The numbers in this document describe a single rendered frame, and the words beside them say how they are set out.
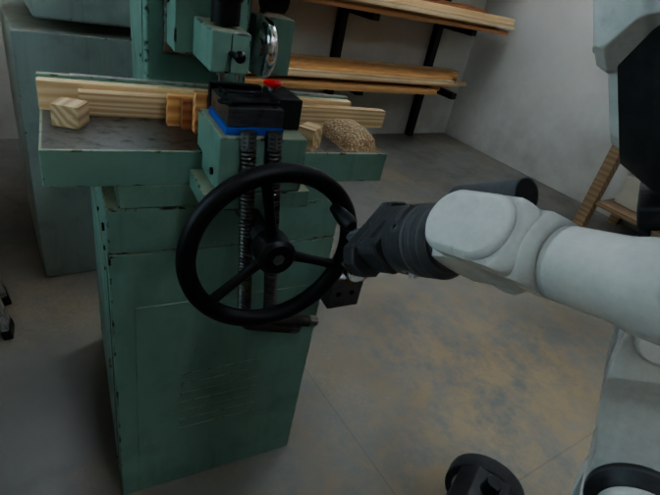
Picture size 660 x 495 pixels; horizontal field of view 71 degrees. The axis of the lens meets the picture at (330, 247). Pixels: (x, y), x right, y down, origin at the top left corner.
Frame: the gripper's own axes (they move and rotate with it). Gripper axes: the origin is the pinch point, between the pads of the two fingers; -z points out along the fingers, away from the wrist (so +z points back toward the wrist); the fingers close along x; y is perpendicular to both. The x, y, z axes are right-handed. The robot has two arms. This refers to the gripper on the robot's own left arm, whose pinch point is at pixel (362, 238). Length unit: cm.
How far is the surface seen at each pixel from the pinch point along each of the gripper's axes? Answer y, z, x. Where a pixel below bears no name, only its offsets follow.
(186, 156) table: 23.9, -20.8, -5.8
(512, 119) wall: -140, -231, 282
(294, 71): 13, -216, 130
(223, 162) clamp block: 20.1, -11.1, -4.7
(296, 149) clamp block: 14.1, -10.0, 5.2
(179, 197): 19.6, -24.6, -10.7
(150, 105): 34.0, -32.5, -1.2
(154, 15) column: 47, -43, 15
